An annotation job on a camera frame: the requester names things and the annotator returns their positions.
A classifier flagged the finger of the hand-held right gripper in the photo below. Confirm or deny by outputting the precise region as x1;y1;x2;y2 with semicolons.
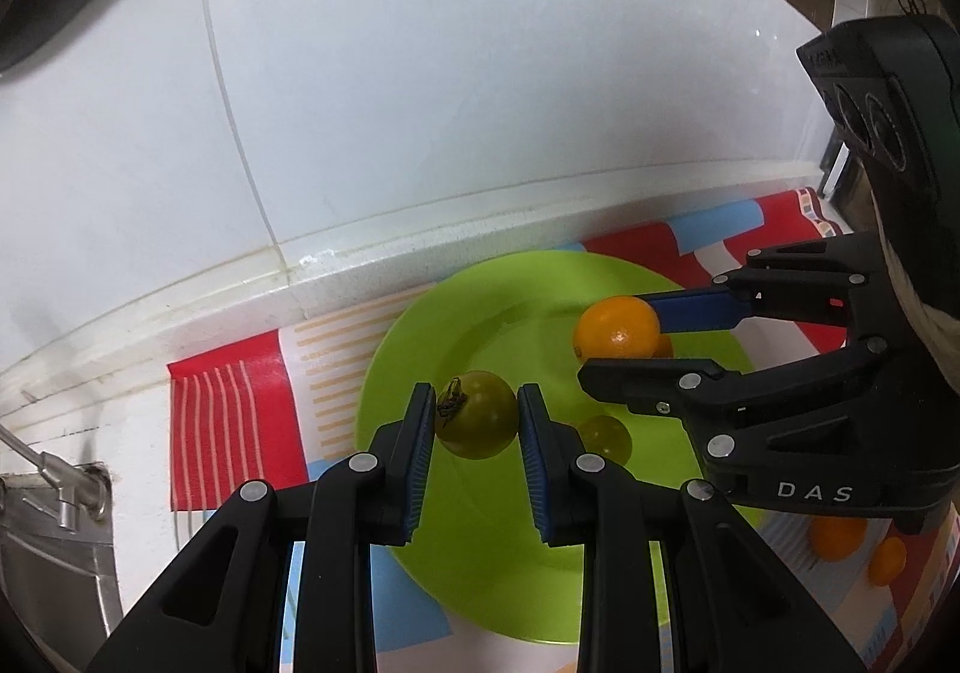
579;337;895;476
637;233;890;348

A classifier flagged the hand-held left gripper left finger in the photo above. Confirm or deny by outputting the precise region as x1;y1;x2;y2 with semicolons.
86;382;437;673

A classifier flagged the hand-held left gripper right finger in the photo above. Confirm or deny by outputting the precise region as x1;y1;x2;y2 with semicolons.
517;383;867;673

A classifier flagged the orange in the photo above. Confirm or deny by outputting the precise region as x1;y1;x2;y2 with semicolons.
572;296;662;363
808;514;869;563
868;536;908;585

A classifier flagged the green tomato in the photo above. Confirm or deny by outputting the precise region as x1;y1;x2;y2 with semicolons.
433;370;520;460
576;416;632;464

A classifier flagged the green plate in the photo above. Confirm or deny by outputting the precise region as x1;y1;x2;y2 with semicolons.
354;251;766;644

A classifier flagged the white rack strip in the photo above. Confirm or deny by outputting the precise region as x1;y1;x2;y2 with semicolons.
820;131;848;200

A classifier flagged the colourful patterned table mat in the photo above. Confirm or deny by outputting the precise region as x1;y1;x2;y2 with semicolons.
166;188;957;673

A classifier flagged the metal faucet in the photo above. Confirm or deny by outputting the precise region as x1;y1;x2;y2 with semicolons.
0;422;113;533

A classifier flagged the steel sink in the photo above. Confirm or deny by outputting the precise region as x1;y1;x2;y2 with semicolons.
0;474;125;644

